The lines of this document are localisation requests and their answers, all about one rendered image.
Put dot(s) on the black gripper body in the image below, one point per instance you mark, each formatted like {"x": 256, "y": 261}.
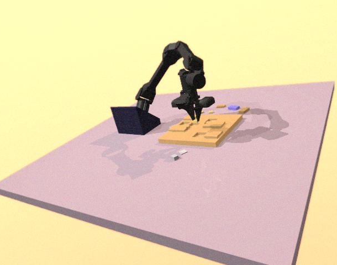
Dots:
{"x": 203, "y": 103}

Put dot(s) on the purple block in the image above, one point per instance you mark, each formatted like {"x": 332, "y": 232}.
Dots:
{"x": 234, "y": 107}

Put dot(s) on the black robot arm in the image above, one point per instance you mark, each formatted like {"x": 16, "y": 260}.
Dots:
{"x": 194, "y": 77}

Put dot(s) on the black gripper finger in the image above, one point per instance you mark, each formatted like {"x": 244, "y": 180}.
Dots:
{"x": 190, "y": 111}
{"x": 198, "y": 111}

